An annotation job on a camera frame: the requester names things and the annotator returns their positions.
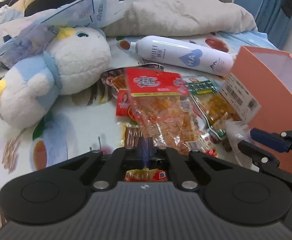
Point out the red orange clear snack packet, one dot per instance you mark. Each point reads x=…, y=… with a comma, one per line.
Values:
x=132, y=135

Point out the green label snack packet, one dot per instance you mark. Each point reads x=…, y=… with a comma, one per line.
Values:
x=211, y=100

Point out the clear crinkled snack packet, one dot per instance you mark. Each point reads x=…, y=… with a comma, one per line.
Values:
x=236, y=132

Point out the red label clear snack packet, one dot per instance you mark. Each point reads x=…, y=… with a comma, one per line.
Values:
x=158, y=105

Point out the food print bed sheet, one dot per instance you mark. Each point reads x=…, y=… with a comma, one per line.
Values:
x=73, y=135

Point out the blue star bed sheet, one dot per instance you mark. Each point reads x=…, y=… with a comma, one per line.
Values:
x=267, y=40

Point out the white spray bottle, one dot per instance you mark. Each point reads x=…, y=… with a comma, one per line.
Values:
x=176, y=52

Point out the red foil snack packet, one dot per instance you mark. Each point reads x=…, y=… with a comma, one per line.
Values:
x=124, y=102

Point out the pink cardboard box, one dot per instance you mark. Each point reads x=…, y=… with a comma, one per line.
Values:
x=273, y=92

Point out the white blue plush toy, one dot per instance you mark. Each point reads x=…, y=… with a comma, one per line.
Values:
x=61, y=67

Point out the light blue plastic bag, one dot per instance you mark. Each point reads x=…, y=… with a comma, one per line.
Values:
x=73, y=12

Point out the grey duvet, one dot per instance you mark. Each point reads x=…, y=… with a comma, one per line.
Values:
x=186, y=12

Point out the blue chair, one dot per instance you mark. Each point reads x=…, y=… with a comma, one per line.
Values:
x=248, y=1

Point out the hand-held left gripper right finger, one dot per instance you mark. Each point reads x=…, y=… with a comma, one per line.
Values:
x=151, y=152

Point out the pile of clothes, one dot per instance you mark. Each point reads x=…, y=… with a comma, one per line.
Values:
x=3, y=7

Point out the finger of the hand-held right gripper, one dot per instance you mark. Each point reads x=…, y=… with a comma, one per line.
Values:
x=256, y=152
x=271, y=140

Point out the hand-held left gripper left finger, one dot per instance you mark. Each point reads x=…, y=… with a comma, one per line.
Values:
x=144, y=152

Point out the dark brown snack packet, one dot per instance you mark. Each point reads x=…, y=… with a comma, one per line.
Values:
x=113, y=80

